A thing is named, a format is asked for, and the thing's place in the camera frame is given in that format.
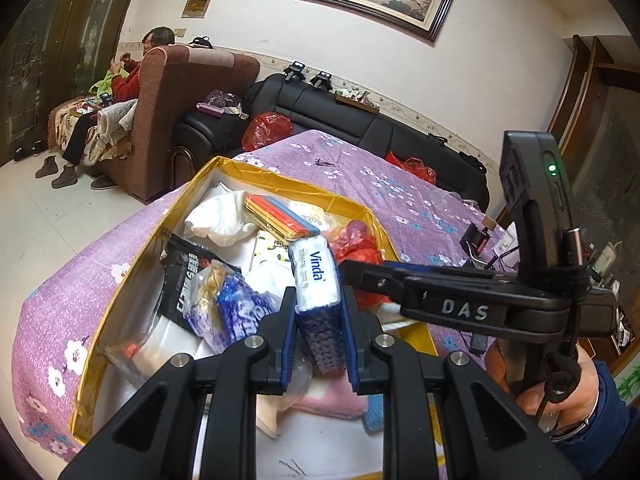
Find black red box device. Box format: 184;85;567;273
460;222;494;262

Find small red plastic bag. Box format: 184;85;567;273
330;219;397;312

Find blue white plastic packet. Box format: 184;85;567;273
187;260;284;357

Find patterned blanket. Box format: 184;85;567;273
49;99;137;167

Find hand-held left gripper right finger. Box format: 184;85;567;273
341;286;583;480

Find green print box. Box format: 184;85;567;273
615;359;640;402

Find pink tissue pack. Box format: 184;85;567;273
291;374;369;419

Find pale ornament on tray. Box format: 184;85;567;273
334;85;382;114

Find black printed packet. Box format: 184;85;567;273
159;231;232;334

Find white plastic jar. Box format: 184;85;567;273
494;222;520;257

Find blue white tissue pack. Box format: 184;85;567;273
288;235;347;377

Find white facial tissue pack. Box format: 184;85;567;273
295;202;347;234

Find lemon print tissue pack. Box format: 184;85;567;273
251;229;302;282

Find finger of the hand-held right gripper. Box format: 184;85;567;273
382;261;519;287
337;258;512;334

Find white cloth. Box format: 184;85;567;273
183;190;262;247

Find dark glass door cabinet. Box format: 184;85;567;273
0;0;151;167

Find black leather sofa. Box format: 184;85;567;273
175;73;492;212

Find packet of coloured plastic bags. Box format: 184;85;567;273
243;192;322;244

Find wooden cabinet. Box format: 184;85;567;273
544;35;640;361

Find black shoes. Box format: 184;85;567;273
12;142;49;164

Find person's right forearm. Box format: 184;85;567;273
550;361;640;480

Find red white packet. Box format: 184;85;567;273
102;317;207;397

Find blue knit cloth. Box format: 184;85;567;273
362;394;389;434

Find gold rimmed cardboard box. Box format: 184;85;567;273
69;155;447;480

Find brown armchair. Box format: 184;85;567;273
49;45;262;206

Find person's right hand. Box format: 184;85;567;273
484;341;602;442

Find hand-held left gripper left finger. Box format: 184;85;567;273
60;287;299;480

